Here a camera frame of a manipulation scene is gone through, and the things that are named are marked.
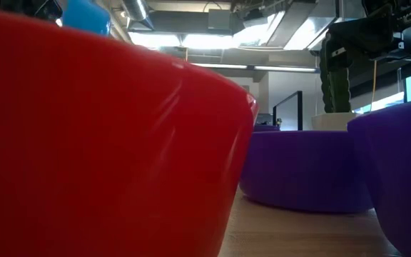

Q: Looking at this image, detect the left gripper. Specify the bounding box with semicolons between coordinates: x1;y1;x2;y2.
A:
30;0;64;21

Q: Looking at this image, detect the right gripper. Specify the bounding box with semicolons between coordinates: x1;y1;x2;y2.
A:
328;5;397;72

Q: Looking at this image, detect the blue plastic mini bowl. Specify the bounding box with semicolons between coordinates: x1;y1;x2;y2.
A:
61;0;113;36

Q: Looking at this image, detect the red plastic mini bowl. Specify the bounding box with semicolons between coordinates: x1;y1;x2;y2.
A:
0;7;260;257

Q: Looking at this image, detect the green columnar cactus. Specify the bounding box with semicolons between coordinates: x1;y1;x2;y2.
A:
318;34;352;114

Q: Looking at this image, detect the linear ceiling light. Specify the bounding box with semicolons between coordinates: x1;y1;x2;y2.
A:
253;65;318;74
191;62;249;71

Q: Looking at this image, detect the bright ceiling light panel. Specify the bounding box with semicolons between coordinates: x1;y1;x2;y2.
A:
181;34;238;51
126;31;181;49

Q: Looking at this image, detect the grey ceiling unit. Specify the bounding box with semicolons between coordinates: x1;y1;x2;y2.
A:
207;9;244;35

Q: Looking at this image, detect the yellow hanging cable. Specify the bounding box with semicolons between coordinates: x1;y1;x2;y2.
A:
370;59;379;112

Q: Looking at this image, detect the rectangular silver air duct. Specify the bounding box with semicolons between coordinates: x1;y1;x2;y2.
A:
232;0;367;54

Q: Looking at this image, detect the round silver air duct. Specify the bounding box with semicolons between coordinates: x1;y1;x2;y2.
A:
121;0;155;31

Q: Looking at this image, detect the wooden shelf with black frame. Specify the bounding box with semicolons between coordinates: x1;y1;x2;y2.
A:
272;90;303;131

